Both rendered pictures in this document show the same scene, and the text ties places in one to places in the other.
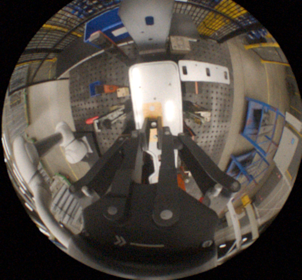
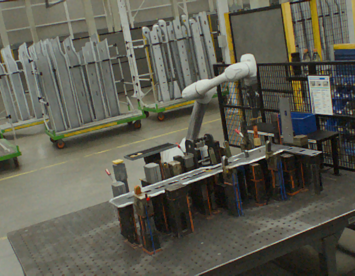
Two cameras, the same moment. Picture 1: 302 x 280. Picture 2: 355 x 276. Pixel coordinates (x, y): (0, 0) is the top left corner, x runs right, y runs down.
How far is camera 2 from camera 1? 3.68 m
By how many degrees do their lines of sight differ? 85
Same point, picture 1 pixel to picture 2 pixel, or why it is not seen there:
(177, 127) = (256, 157)
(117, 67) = not seen: hidden behind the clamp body
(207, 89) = (312, 200)
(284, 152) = not seen: outside the picture
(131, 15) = (281, 106)
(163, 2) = (286, 101)
